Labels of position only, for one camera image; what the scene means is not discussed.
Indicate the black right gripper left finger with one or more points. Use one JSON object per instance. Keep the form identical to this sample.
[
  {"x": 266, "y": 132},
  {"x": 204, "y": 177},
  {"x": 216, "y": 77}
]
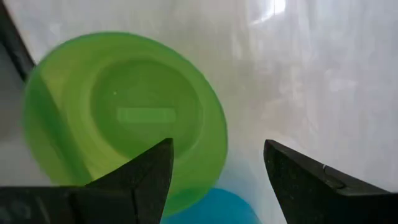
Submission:
[{"x": 133, "y": 186}]

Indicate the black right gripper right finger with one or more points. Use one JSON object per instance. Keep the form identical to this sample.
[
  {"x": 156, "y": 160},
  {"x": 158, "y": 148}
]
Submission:
[{"x": 311, "y": 193}]

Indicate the green bowl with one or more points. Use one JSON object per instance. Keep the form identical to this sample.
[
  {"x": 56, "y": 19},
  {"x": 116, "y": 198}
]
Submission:
[{"x": 124, "y": 93}]

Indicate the blue bowl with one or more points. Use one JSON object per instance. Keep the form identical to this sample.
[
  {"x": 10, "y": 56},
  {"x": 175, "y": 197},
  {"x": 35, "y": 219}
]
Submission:
[{"x": 217, "y": 208}]

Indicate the black table edge frame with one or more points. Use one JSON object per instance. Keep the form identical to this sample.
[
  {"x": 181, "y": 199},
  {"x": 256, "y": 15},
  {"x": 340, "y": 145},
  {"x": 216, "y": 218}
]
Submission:
[{"x": 14, "y": 37}]

